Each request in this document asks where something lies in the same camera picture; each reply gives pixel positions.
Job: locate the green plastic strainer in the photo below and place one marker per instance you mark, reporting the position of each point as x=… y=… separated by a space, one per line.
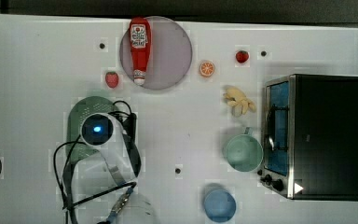
x=79 y=112

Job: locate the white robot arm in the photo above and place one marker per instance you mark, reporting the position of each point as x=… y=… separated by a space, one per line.
x=100 y=176

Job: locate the toy orange slice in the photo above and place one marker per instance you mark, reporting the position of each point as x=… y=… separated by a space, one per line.
x=207 y=68

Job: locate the grey round plate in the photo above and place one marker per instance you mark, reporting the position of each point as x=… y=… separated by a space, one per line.
x=171 y=54

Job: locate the toy peeled banana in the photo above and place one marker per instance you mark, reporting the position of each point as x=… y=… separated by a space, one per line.
x=238 y=101

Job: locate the toy strawberry near plate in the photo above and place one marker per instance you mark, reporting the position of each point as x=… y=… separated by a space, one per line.
x=111 y=79

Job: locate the green mug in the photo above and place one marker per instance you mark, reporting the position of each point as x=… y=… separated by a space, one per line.
x=243 y=152

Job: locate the toy strawberry far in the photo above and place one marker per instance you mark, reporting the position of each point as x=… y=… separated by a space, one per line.
x=242 y=56

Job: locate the red ketchup bottle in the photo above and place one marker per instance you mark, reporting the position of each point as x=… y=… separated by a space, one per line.
x=140 y=41

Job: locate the blue bowl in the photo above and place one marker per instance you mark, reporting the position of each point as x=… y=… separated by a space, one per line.
x=219 y=205

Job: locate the black toaster oven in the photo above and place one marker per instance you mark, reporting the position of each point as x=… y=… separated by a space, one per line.
x=310 y=137

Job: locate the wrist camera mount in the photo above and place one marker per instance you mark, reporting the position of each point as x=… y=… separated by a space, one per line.
x=128 y=122

